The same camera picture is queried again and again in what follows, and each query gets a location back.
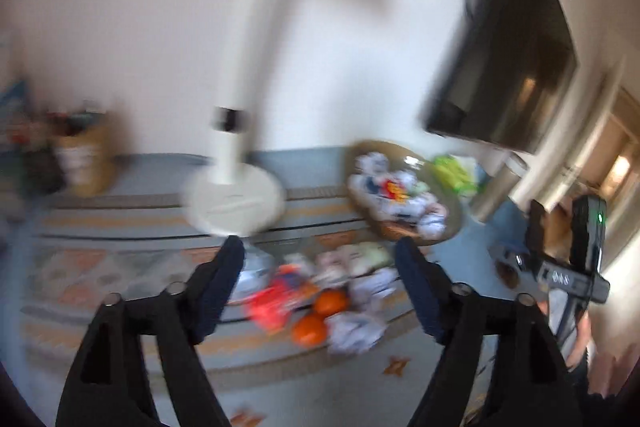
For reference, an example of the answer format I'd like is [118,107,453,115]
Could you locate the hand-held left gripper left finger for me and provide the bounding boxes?
[55,236,247,427]

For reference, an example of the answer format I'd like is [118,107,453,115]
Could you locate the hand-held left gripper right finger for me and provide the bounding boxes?
[394,236,585,427]

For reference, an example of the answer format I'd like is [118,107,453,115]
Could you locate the round brown bowl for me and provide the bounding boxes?
[344,138,465,244]

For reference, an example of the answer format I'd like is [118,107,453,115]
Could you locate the pale wrapped packets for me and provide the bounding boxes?
[349,268,402,309]

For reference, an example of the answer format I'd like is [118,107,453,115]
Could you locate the red snack packet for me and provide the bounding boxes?
[246,264,322,334]

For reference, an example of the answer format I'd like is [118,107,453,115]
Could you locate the round brown coaster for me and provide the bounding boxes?
[495,259,531,290]

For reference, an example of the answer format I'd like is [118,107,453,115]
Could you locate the crumpled white paper ball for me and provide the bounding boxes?
[326,311,389,356]

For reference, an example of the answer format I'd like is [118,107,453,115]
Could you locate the orange fruit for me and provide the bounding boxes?
[313,288,350,319]
[292,313,329,349]

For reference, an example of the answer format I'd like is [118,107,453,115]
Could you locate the steel tumbler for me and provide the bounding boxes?
[469,153,532,226]

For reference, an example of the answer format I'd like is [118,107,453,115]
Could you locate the green snack packet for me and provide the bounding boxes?
[431,153,490,198]

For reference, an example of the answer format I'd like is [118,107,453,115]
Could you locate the cardboard pen holder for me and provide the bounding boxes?
[52,109,120,198]

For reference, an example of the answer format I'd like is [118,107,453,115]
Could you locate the white desk lamp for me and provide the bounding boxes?
[181,0,432,239]

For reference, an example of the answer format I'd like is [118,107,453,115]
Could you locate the black flat screen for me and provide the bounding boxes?
[424,0,580,156]

